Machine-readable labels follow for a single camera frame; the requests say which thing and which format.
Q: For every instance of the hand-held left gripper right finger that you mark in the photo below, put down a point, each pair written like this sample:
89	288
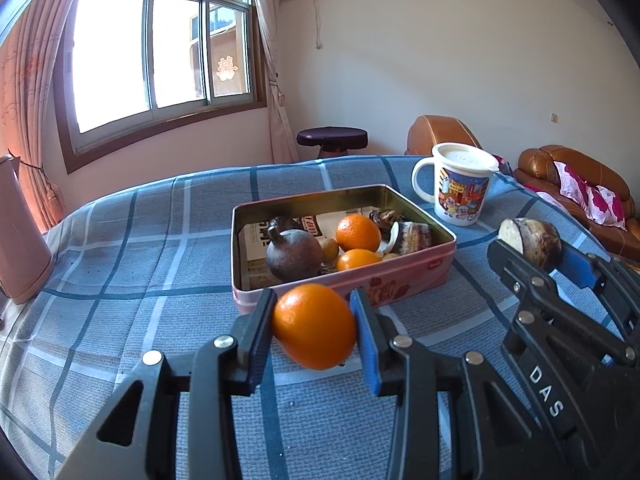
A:
367	345

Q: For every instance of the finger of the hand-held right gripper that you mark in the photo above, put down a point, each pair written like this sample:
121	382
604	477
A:
520	275
580	265

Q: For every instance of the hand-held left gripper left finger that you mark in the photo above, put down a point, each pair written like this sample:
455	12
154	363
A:
260	345

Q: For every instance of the halved dark brown fruit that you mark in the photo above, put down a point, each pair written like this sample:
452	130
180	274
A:
415	237
537	240

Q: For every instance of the orange mandarin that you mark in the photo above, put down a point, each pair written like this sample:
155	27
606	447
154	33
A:
357	232
312	325
357	260

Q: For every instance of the dark purple round fruit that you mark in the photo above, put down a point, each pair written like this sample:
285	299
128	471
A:
292	255

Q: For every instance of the small brown longan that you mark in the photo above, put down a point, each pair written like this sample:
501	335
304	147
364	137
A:
328	250

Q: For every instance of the brown wrinkled date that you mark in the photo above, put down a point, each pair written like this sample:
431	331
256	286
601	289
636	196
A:
382	219

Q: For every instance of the pink metal tin box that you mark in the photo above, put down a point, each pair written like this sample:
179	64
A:
325	200

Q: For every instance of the pink floral cushion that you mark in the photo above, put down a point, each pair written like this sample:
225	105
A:
592	195

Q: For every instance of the printed paper liner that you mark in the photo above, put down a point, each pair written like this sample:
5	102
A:
255	250

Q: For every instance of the white cartoon print mug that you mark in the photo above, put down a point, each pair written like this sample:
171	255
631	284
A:
460	200

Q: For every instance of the brown leather sofa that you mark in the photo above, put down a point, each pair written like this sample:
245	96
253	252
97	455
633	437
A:
540	165

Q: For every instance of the white plastic mug lid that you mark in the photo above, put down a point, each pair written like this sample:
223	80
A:
465	157

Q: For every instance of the blue plaid tablecloth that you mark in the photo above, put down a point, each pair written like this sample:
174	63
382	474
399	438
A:
150	260

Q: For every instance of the brown leather armchair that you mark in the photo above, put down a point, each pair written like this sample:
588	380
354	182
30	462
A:
440	135

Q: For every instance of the dark round stool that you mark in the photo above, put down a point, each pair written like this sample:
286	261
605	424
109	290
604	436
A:
332	136

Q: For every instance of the beige tied curtain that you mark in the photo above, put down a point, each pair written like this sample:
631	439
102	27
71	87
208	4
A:
277	110

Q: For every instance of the pink kettle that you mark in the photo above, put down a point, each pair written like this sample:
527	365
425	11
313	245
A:
20	230

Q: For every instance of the red paper window decal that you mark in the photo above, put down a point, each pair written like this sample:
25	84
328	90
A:
226	67

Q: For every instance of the sliding glass window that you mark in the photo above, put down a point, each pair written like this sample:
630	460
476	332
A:
110	50

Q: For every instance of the pink patterned curtain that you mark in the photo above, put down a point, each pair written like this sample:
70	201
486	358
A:
30	85

